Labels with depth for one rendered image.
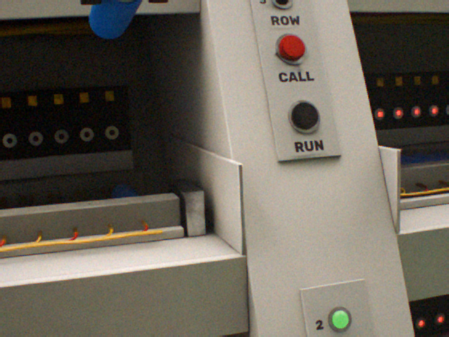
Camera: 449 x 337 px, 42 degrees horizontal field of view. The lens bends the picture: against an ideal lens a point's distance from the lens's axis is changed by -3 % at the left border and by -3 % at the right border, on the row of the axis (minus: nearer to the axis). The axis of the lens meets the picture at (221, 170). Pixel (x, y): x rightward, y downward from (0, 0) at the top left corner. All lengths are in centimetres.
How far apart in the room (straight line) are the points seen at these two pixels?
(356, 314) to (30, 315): 18
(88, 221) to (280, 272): 12
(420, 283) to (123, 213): 19
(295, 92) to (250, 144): 4
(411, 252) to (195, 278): 13
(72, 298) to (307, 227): 13
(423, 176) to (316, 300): 17
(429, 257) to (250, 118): 14
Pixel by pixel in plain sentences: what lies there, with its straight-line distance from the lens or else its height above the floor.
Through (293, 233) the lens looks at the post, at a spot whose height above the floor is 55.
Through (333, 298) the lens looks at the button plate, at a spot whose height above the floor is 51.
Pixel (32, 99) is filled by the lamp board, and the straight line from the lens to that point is 49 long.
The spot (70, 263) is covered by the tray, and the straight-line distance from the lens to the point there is 34.
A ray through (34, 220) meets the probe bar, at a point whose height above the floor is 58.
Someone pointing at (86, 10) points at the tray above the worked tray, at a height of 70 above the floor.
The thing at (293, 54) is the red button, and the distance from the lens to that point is 36.
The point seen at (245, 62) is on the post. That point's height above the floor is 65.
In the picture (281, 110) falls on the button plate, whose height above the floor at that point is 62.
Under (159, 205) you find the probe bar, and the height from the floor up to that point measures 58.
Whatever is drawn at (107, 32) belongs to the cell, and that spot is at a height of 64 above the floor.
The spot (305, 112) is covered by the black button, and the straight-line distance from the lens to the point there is 35.
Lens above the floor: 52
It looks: 11 degrees up
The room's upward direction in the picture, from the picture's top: 9 degrees counter-clockwise
